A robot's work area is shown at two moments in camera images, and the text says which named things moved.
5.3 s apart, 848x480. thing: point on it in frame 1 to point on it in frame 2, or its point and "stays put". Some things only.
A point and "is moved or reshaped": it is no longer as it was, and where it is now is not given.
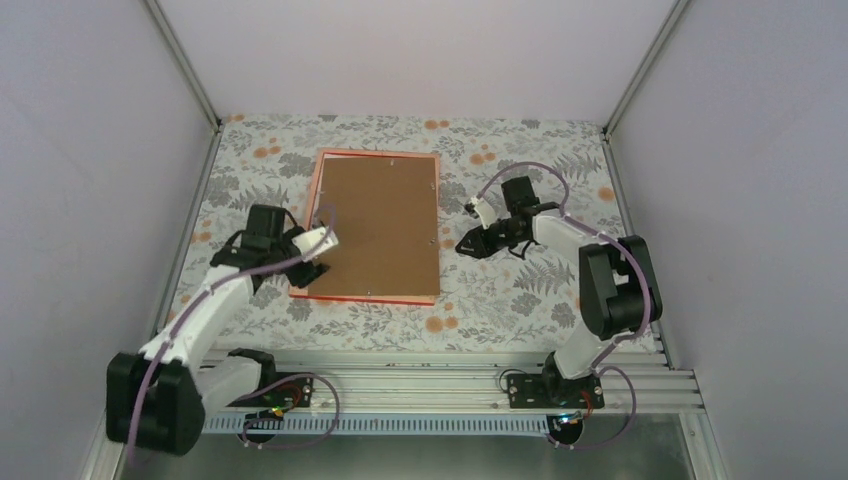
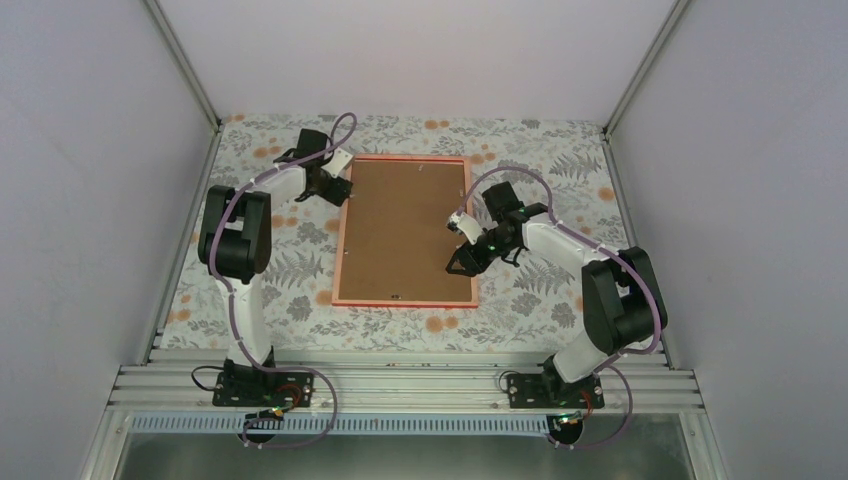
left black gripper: x=306 y=275 to x=339 y=193
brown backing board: x=386 y=227 is moved or reshaped
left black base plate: x=296 y=393 stays put
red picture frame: x=387 y=219 to x=470 y=236
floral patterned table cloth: x=518 y=300 stays put
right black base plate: x=528 y=391 stays put
